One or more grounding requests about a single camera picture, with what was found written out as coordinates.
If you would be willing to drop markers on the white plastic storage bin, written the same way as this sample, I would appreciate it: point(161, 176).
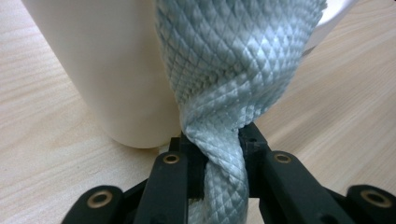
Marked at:
point(109, 62)

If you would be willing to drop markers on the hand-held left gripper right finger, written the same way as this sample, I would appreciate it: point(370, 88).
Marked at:
point(255, 155)

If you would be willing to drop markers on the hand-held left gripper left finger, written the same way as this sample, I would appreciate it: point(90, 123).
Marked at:
point(194, 168)

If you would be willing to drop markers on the light blue textured cloth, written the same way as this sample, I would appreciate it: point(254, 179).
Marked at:
point(233, 62)

